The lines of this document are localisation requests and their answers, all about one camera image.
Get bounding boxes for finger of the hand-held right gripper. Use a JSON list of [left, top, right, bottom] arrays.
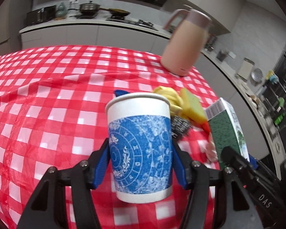
[[250, 155, 261, 171], [220, 145, 255, 179]]

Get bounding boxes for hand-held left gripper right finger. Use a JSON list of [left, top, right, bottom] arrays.
[[173, 141, 263, 229]]

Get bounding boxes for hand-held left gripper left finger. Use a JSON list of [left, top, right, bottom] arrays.
[[17, 141, 110, 229]]

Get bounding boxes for green and white carton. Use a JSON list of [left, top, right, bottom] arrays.
[[205, 98, 251, 163]]

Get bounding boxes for blue patterned paper cup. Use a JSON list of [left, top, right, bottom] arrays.
[[105, 92, 173, 204]]

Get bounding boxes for steel wool scrubber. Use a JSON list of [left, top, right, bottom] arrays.
[[170, 116, 192, 139]]

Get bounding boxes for yellow sponge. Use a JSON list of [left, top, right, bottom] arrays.
[[180, 88, 206, 122]]

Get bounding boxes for crushed blue paper cup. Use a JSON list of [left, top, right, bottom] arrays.
[[113, 89, 131, 98]]

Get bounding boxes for crumpled tissue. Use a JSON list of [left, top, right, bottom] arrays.
[[204, 141, 218, 161]]

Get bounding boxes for green detergent bottle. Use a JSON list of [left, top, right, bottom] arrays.
[[274, 114, 286, 126]]

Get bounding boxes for red checked tablecloth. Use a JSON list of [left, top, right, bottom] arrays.
[[0, 45, 223, 229]]

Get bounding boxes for steel colander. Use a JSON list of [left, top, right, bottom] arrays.
[[251, 68, 263, 83]]

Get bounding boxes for hanging rubber gloves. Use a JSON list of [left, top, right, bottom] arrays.
[[266, 70, 278, 83]]

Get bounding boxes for white cutting board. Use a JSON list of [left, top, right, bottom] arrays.
[[236, 58, 255, 81]]

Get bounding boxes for pink thermos jug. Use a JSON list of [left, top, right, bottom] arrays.
[[160, 8, 212, 77]]

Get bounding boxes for black gas hob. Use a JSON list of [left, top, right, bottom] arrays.
[[107, 17, 158, 30]]

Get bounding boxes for black wok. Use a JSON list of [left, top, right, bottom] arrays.
[[100, 8, 130, 17]]

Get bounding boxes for cooking pot with lid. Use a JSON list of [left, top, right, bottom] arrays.
[[79, 1, 102, 17]]

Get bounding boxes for green ceramic vase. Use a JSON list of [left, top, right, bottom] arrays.
[[55, 2, 67, 18]]

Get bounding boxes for black microwave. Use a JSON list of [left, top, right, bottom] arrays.
[[26, 5, 56, 25]]

